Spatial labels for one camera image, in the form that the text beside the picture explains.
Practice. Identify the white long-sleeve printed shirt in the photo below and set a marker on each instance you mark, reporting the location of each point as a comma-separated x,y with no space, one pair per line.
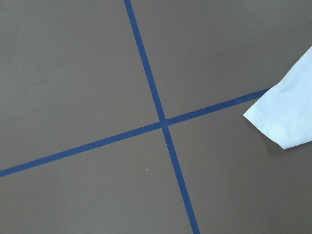
284,112

